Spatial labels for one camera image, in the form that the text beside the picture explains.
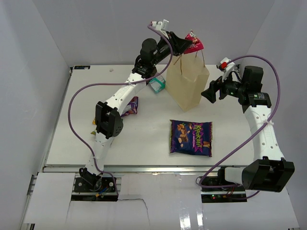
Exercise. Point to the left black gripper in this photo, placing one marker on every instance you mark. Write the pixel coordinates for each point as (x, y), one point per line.
(179, 45)

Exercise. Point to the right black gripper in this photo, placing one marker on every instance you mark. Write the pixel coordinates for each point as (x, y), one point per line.
(210, 94)

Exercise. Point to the red pink snack packet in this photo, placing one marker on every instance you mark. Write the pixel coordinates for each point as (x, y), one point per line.
(196, 44)

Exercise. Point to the large dark purple snack bag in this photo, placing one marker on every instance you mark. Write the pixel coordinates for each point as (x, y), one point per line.
(191, 138)

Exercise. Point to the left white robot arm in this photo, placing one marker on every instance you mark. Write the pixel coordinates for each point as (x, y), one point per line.
(108, 119)

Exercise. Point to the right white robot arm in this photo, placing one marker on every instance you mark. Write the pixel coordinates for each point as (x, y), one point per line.
(269, 171)

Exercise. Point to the brown paper bag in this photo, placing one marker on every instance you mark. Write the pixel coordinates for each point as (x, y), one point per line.
(186, 79)

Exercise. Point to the teal snack packet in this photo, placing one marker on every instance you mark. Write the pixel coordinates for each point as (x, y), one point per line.
(157, 84)

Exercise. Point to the purple candy packet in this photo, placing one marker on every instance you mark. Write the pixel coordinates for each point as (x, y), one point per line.
(131, 107)

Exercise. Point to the white paper sheet front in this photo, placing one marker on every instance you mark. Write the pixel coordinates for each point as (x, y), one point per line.
(153, 202)

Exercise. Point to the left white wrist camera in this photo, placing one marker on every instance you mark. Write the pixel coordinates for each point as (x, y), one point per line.
(160, 26)

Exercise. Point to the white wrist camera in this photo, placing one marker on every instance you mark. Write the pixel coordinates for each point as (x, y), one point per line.
(160, 26)
(226, 66)

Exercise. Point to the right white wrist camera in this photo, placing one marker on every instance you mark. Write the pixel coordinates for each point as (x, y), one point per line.
(226, 66)

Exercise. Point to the aluminium table frame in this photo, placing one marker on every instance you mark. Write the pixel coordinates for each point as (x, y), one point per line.
(143, 144)

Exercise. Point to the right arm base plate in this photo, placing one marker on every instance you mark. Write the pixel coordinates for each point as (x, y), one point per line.
(223, 195)

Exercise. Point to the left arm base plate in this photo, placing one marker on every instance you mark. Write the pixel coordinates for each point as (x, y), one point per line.
(103, 191)

